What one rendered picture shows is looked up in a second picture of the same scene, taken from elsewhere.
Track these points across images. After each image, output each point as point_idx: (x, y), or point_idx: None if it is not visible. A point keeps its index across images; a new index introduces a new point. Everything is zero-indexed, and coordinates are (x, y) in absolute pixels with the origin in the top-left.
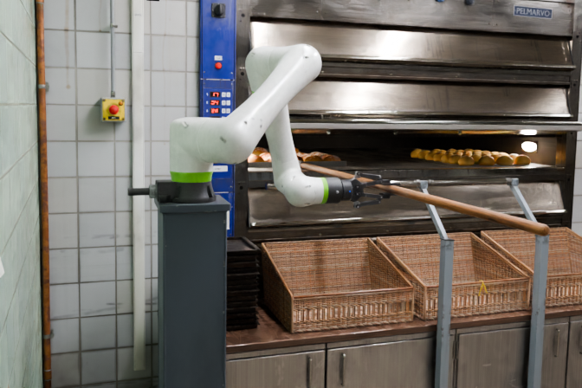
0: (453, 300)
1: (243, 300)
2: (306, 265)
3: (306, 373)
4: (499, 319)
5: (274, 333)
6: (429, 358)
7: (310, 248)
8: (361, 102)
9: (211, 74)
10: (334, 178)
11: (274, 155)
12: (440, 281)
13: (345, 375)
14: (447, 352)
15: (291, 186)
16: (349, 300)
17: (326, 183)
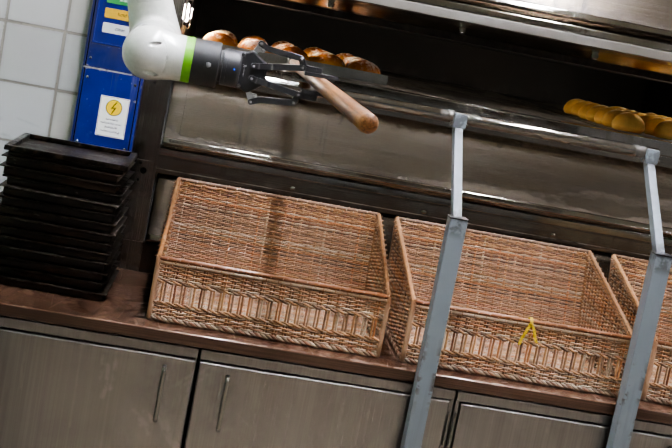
0: (495, 354)
1: (85, 248)
2: (249, 234)
3: (154, 392)
4: (547, 395)
5: (121, 312)
6: (393, 431)
7: (264, 206)
8: None
9: None
10: (213, 42)
11: None
12: (432, 293)
13: (227, 415)
14: (421, 424)
15: (129, 38)
16: (263, 290)
17: (193, 45)
